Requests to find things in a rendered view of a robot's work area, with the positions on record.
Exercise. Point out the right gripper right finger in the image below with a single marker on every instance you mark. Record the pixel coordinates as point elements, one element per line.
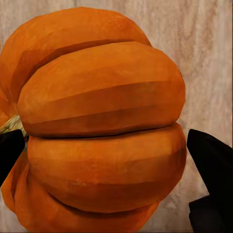
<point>214,161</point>

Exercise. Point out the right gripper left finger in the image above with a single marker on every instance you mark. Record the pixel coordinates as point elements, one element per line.
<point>11,146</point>

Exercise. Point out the pumpkin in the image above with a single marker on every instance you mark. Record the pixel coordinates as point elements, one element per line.
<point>97,106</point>

